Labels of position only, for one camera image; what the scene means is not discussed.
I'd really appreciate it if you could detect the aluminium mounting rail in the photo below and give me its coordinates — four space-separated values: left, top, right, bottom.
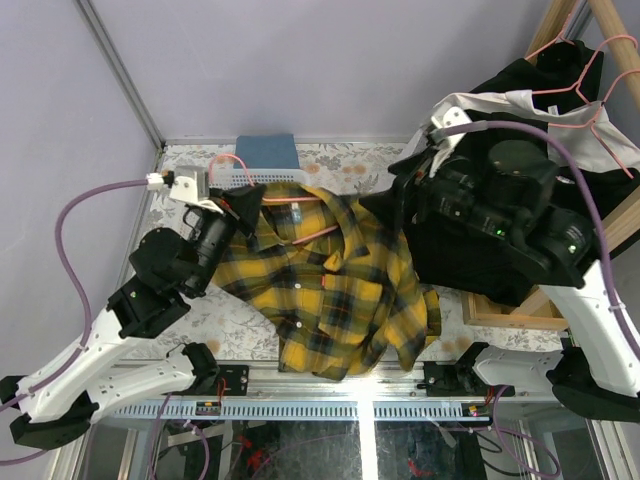
74 358 611 399

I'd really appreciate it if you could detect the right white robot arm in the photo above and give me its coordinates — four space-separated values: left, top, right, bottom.
361 140 639 422

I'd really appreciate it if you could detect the yellow plaid shirt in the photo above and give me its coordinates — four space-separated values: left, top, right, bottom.
212 183 441 381

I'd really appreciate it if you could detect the folded blue cloth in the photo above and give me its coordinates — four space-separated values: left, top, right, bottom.
235 134 300 169

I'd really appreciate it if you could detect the white plastic basket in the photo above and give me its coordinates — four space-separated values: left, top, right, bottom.
210 168 310 189

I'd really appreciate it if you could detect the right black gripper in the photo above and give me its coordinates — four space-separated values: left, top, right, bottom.
357 141 515 239

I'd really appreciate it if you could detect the wooden clothes rack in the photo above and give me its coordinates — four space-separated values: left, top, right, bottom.
459 0 640 331

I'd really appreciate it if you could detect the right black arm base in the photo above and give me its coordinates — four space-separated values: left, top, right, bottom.
416 342 494 397

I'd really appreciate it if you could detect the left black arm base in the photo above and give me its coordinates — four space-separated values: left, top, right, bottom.
202 364 250 398

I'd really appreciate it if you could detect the grey slotted cable duct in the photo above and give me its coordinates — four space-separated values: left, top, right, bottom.
112 398 490 422

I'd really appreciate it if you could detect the front black shirt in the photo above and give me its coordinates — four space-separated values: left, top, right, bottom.
409 164 640 306

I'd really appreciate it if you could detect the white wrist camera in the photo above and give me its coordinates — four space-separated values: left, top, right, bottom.
146 166 222 213
428 104 471 150

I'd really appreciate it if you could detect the pink wire hanger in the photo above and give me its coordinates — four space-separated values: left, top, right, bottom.
207 153 339 245

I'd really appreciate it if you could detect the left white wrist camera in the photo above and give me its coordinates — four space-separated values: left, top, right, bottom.
146 166 222 213

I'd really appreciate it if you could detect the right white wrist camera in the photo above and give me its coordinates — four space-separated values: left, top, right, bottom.
428 104 471 150

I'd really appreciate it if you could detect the aluminium corner frame post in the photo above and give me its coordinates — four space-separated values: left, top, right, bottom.
73 0 166 151

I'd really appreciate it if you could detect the white shirt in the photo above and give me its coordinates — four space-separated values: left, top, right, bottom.
400 90 639 173

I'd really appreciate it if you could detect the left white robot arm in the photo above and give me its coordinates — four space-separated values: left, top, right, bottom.
1 184 266 451

